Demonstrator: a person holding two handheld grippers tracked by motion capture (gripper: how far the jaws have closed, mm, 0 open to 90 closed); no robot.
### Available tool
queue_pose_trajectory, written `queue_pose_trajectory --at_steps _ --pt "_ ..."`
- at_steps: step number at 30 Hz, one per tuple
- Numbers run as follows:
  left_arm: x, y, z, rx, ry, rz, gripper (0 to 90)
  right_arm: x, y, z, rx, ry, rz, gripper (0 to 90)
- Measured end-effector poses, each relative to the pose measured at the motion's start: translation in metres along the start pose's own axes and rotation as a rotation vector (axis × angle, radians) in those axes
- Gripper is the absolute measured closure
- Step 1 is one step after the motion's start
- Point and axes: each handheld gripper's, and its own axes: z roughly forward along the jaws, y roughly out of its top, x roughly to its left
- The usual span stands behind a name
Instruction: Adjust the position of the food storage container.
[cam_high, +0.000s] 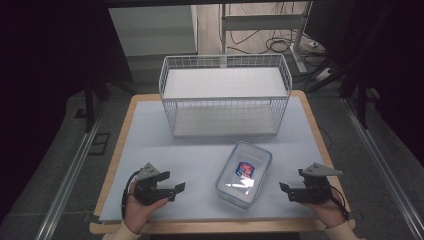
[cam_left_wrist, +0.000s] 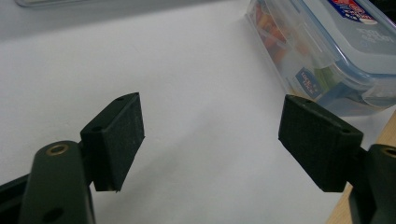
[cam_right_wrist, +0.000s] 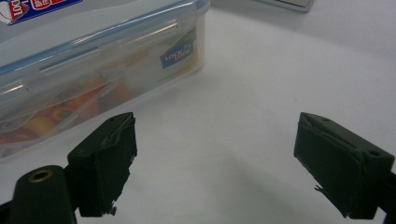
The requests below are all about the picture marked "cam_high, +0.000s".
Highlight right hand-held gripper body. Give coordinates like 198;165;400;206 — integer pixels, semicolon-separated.
287;162;344;205

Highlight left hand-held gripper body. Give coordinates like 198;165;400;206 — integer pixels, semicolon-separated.
133;162;176;206

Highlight person's right hand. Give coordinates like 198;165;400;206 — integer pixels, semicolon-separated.
299;187;350;230

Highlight person's left hand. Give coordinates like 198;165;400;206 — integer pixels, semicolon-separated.
123;181;170;235

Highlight light blue table mat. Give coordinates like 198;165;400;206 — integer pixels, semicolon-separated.
98;96;329;223

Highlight clear plastic lidded container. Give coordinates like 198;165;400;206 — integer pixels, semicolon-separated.
214;140;273;211

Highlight dark floor plate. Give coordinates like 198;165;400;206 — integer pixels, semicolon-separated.
87;132;111;156

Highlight black metal stand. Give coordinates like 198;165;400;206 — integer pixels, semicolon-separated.
306;59;381;130
73;74;138;134

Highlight white cabinet panel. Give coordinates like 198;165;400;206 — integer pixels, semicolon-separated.
107;4;199;58

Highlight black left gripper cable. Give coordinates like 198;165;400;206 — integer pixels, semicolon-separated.
120;169;143;220

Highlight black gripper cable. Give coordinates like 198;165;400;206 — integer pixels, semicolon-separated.
120;169;143;220
329;184;351;222

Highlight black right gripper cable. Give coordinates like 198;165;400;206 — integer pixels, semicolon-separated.
329;184;351;222

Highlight aluminium floor rail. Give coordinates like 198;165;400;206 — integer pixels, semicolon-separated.
34;103;107;240
342;97;424;234

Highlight white wire shelf rack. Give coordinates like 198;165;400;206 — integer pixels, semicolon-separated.
158;53;293;139

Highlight tangle of floor cables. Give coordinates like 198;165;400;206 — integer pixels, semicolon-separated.
226;28;329;68

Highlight white metal desk frame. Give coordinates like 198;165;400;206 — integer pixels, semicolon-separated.
219;1;315;75

